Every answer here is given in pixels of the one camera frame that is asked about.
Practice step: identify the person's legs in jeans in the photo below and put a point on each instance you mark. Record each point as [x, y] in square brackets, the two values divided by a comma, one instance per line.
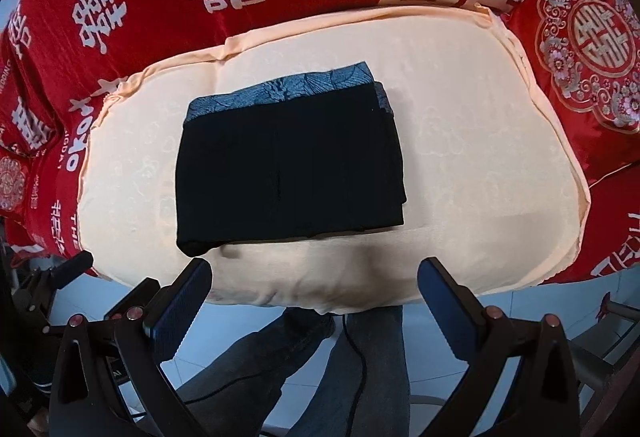
[361, 367]

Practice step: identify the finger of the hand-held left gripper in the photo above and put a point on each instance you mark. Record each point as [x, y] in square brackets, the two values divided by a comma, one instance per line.
[135, 294]
[70, 269]

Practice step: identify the cream quilted mat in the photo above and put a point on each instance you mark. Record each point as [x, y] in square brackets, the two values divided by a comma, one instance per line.
[450, 142]

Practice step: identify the black pants grey patterned waistband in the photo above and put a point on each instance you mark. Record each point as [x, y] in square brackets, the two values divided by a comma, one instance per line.
[290, 177]

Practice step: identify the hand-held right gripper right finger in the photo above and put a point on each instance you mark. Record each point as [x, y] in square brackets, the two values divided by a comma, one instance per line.
[445, 302]

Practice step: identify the red embroidered cushion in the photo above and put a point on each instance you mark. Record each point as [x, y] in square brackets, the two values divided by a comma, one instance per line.
[12, 182]
[590, 42]

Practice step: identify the person's left leg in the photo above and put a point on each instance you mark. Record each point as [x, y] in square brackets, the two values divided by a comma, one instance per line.
[250, 367]

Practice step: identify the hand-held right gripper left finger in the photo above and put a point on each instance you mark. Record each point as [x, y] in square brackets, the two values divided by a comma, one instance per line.
[182, 302]

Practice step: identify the person's right leg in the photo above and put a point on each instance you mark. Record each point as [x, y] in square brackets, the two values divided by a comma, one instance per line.
[370, 367]

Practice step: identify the red cushion white character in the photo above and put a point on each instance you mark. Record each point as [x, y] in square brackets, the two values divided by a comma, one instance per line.
[30, 117]

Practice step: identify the person's leg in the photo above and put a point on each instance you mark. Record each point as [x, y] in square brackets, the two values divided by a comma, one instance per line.
[370, 367]
[250, 367]

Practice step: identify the wooden chair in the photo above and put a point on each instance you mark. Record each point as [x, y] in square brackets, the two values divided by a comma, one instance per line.
[610, 367]

